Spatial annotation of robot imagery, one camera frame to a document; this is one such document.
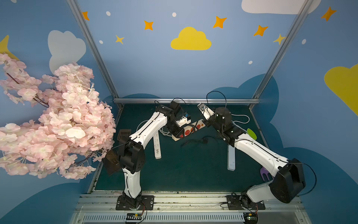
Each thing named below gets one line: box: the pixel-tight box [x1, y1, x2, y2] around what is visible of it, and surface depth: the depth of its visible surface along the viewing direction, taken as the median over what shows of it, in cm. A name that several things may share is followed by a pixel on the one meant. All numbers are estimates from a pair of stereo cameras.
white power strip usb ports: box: [153, 130, 162, 160], surface depth 97 cm
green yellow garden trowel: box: [246, 127, 257, 140], surface depth 106 cm
